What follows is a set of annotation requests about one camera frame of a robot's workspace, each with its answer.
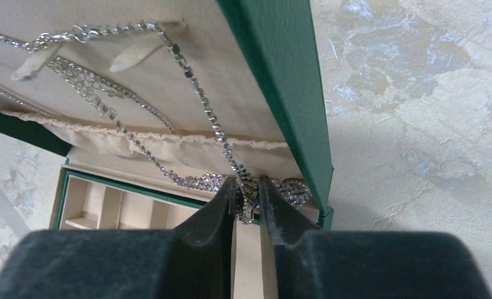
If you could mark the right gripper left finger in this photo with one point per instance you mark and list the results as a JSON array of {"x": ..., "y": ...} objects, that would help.
[{"x": 196, "y": 259}]

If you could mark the green jewelry box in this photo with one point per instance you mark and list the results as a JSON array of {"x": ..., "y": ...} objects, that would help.
[{"x": 157, "y": 103}]

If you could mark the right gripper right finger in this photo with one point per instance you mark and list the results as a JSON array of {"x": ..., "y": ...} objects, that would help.
[{"x": 301, "y": 260}]

